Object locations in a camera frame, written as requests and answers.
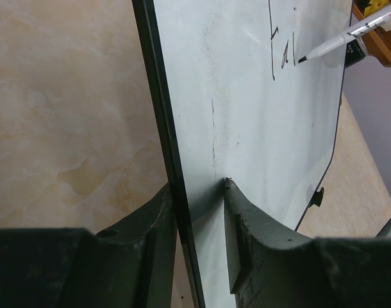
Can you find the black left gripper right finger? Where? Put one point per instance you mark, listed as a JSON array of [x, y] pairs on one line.
[[270, 265]]

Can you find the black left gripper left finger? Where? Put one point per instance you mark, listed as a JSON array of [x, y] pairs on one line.
[[129, 264]]

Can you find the white whiteboard black frame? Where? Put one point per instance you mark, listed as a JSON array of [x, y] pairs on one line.
[[232, 99]]

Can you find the black white marker pen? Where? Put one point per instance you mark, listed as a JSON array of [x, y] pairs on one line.
[[366, 25]]

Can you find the black yellow drink can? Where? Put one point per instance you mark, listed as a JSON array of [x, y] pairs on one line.
[[356, 51]]

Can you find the orange wooden shelf rack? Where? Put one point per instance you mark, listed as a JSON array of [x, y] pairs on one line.
[[377, 42]]

